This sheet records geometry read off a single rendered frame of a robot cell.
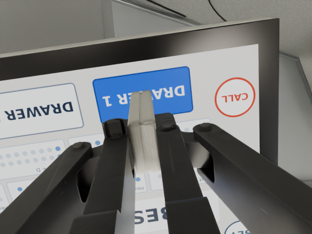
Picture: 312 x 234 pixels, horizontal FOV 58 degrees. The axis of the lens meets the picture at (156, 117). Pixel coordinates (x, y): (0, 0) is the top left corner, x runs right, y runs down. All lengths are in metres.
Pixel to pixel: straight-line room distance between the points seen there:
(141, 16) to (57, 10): 1.16
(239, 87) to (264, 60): 0.03
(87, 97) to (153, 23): 1.36
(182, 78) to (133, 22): 1.27
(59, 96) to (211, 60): 0.15
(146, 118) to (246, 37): 0.16
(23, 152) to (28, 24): 0.21
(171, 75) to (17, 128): 0.16
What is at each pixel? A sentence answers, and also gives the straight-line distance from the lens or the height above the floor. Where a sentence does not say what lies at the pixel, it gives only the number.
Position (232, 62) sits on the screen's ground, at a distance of 0.28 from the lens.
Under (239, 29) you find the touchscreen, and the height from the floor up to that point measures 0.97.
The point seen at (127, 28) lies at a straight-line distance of 1.49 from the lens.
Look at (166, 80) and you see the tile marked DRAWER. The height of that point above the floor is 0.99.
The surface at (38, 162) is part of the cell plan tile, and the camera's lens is 0.32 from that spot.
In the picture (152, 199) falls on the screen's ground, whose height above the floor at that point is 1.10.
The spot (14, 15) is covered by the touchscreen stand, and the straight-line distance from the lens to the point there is 0.48.
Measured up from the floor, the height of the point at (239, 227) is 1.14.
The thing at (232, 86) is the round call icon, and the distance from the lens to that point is 0.29.
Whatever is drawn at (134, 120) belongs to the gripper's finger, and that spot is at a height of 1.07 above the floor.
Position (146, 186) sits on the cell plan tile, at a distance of 0.32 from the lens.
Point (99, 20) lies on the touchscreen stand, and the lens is 0.43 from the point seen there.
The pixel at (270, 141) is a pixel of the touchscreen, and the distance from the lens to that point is 0.32.
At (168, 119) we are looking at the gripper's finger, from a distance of 0.17.
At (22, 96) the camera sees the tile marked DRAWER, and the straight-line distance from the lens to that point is 0.30.
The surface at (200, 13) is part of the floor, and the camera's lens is 1.80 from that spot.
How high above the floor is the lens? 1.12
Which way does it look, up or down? 21 degrees down
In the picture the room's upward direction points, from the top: 172 degrees clockwise
